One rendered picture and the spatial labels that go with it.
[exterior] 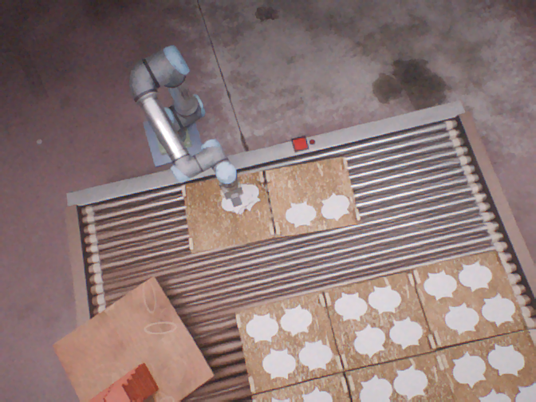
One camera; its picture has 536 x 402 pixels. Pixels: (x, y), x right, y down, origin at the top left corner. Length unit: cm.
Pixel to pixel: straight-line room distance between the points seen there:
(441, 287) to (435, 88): 188
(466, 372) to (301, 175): 112
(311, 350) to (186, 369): 55
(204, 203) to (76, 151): 163
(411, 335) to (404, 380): 19
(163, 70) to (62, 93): 211
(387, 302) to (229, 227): 81
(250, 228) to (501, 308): 118
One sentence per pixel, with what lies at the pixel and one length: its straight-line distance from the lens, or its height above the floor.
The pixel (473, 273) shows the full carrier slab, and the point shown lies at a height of 95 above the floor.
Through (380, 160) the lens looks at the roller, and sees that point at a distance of 217.
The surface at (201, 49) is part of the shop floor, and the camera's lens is 359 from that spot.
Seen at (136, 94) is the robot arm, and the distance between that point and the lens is 169.
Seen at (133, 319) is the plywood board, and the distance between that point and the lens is 195.
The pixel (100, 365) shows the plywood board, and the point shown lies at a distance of 200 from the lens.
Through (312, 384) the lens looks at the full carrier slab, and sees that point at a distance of 199.
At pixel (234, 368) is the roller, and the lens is 200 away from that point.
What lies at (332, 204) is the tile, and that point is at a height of 95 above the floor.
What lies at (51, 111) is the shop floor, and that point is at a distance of 369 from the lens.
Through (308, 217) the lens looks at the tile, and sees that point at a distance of 200.
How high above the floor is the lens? 289
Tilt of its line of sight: 75 degrees down
